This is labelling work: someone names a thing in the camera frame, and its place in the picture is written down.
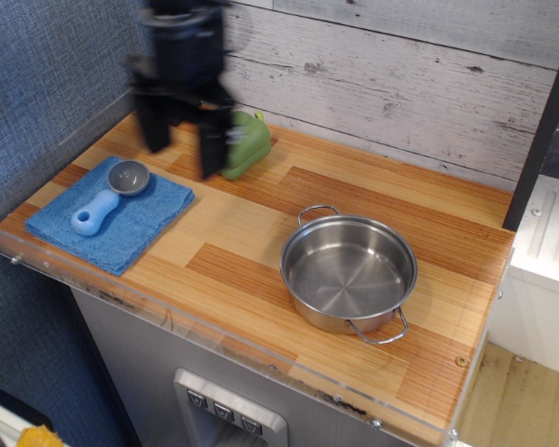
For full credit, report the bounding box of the silver metal pot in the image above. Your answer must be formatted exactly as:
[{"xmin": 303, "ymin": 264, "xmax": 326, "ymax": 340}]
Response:
[{"xmin": 279, "ymin": 206, "xmax": 418, "ymax": 345}]

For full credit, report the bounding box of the silver toy fridge dispenser panel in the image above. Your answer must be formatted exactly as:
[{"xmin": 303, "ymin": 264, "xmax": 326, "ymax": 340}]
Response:
[{"xmin": 174, "ymin": 368, "xmax": 289, "ymax": 446}]

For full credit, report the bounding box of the blue handled grey spoon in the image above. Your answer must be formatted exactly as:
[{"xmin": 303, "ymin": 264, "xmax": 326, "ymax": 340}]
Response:
[{"xmin": 71, "ymin": 160, "xmax": 151, "ymax": 237}]

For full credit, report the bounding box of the clear acrylic table guard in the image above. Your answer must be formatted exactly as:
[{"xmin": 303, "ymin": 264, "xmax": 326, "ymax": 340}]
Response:
[{"xmin": 0, "ymin": 67, "xmax": 516, "ymax": 447}]

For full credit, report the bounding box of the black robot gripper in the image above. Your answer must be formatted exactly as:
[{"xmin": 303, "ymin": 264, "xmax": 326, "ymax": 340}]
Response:
[{"xmin": 127, "ymin": 1, "xmax": 235, "ymax": 179}]

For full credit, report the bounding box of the yellow object at corner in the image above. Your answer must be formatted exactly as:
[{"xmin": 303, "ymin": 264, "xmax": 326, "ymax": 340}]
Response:
[{"xmin": 16, "ymin": 426, "xmax": 65, "ymax": 447}]

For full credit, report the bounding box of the dark right vertical post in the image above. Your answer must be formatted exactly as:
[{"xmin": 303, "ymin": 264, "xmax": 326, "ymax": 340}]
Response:
[{"xmin": 502, "ymin": 68, "xmax": 559, "ymax": 231}]

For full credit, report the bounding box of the white toy sink unit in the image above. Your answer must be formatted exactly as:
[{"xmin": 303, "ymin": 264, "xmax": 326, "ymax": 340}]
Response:
[{"xmin": 487, "ymin": 175, "xmax": 559, "ymax": 372}]

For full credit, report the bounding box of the green toy bell pepper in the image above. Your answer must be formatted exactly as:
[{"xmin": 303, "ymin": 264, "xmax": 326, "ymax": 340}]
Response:
[{"xmin": 221, "ymin": 111, "xmax": 272, "ymax": 181}]

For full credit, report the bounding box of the blue folded cloth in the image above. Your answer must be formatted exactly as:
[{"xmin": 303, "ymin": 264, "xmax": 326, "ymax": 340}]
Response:
[{"xmin": 25, "ymin": 156, "xmax": 195, "ymax": 276}]

